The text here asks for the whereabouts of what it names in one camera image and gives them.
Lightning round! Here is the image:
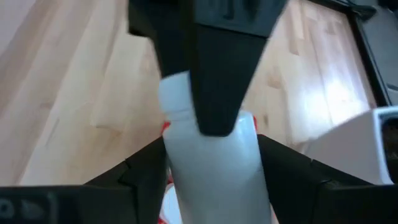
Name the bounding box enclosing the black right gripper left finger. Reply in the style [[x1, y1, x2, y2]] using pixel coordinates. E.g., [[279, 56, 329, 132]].
[[0, 136, 175, 224]]

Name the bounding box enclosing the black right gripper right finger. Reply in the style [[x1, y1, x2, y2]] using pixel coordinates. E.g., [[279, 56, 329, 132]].
[[257, 134, 398, 224]]

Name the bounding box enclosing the white pill bottle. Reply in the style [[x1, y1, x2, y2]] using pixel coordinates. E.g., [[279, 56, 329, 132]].
[[157, 70, 276, 224], [160, 183, 181, 224]]

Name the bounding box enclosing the white hexagonal plant pot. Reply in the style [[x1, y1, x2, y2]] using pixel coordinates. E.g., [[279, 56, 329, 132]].
[[303, 105, 398, 186]]

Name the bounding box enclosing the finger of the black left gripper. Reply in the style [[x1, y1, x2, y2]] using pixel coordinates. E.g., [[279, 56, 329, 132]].
[[189, 0, 289, 138], [129, 0, 193, 78]]

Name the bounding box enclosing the black metal table frame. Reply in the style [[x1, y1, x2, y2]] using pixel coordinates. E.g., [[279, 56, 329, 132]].
[[307, 0, 398, 106]]

